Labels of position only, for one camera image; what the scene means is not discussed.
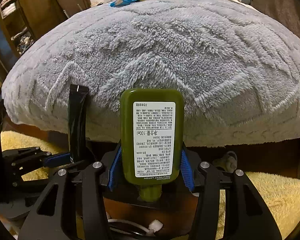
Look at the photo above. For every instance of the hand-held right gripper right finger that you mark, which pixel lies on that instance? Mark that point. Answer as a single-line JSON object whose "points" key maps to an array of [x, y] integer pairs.
{"points": [[187, 172]]}

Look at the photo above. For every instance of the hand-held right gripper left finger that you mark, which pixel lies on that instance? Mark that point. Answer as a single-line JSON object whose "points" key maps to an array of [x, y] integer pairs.
{"points": [[115, 167]]}

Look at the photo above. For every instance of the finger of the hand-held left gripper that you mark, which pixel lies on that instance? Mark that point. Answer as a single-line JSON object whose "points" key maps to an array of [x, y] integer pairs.
{"points": [[57, 159]]}

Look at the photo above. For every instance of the black tube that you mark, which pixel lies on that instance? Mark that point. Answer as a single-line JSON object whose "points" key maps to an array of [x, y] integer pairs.
{"points": [[77, 125]]}

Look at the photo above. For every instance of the green bottle with white label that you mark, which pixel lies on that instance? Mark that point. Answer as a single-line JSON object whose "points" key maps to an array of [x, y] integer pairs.
{"points": [[127, 120]]}

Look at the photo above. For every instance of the brown bin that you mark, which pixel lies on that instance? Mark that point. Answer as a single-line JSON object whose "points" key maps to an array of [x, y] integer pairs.
{"points": [[130, 215]]}

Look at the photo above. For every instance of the grey slipper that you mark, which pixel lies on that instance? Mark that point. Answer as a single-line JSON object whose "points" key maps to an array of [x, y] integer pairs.
{"points": [[227, 161]]}

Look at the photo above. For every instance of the white plastic item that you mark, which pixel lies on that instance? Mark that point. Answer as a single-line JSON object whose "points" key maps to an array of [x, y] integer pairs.
{"points": [[155, 226]]}

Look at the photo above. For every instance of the yellow fluffy rug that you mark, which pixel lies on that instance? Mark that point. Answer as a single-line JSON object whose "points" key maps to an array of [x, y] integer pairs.
{"points": [[277, 200]]}

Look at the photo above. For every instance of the grey fluffy blanket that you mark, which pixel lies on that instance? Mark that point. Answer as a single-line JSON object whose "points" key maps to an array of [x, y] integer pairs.
{"points": [[177, 55]]}

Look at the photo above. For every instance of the dark wooden wardrobe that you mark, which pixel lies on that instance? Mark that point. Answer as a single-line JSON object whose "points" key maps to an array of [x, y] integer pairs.
{"points": [[40, 10]]}

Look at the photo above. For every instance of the blue wipes packet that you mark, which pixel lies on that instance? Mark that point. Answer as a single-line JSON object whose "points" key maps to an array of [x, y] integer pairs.
{"points": [[126, 1]]}

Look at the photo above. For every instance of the brown curtain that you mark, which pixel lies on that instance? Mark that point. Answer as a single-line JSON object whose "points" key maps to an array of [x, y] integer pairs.
{"points": [[282, 5]]}

